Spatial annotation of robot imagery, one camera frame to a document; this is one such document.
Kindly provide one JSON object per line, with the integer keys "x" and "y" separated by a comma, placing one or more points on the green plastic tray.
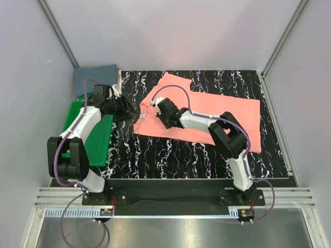
{"x": 95, "y": 135}

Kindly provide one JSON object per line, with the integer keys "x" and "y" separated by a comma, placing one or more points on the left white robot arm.
{"x": 68, "y": 161}

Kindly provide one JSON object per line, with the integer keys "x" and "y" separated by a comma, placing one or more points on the black marble pattern mat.
{"x": 144, "y": 157}

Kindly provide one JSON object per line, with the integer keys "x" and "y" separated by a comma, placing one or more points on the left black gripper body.
{"x": 115, "y": 108}

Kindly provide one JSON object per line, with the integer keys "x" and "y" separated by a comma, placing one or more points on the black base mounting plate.
{"x": 169, "y": 197}

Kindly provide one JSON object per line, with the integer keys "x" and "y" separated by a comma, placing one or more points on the pink t-shirt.
{"x": 177, "y": 89}

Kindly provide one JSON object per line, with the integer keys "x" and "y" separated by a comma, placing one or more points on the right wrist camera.
{"x": 156, "y": 101}

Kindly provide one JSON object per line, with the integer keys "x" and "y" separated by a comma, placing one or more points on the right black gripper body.
{"x": 164, "y": 119}

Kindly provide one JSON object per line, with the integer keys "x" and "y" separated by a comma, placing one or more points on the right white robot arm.
{"x": 229, "y": 137}

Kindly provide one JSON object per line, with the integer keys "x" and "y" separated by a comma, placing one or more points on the aluminium rail frame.
{"x": 67, "y": 202}

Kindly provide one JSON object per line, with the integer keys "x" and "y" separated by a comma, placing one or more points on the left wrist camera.
{"x": 117, "y": 88}

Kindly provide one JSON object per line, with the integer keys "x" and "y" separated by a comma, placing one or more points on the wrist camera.
{"x": 156, "y": 101}
{"x": 117, "y": 88}

